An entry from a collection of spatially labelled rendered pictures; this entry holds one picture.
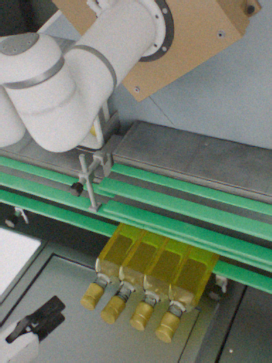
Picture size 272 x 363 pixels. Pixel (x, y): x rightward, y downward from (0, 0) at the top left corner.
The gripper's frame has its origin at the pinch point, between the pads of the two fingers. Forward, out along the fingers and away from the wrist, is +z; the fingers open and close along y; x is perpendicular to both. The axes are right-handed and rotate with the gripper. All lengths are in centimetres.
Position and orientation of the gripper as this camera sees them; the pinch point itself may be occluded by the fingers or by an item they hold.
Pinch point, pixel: (52, 313)
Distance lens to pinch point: 110.3
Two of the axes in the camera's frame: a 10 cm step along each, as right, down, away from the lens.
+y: 1.0, -5.9, -8.0
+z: 7.0, -5.3, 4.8
